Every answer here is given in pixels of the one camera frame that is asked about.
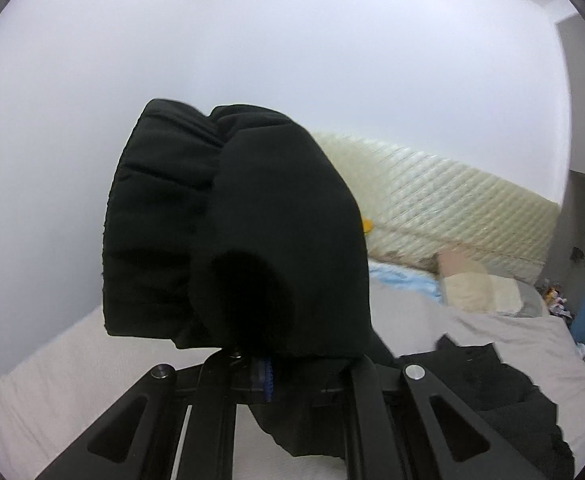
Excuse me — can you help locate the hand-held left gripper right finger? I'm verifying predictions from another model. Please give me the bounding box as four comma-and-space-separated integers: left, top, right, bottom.
322, 355, 548, 480

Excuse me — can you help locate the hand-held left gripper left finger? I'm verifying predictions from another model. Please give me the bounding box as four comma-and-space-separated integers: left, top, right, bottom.
36, 346, 274, 480

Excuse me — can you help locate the black garment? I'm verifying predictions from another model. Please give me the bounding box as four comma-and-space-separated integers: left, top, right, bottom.
101, 98, 576, 480

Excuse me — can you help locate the light blue cloth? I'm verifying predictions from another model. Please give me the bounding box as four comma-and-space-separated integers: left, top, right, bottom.
369, 260, 444, 305

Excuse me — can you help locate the light grey bed sheet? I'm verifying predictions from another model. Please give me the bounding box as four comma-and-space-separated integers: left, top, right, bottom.
0, 260, 585, 480

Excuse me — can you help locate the beige pillow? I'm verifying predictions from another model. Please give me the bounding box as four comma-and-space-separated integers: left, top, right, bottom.
437, 251, 523, 316

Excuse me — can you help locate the cream quilted headboard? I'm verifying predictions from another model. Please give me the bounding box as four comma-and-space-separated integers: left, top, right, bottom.
310, 131, 559, 277

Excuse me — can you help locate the grey cabinet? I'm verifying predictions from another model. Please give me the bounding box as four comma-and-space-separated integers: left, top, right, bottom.
539, 10, 585, 291

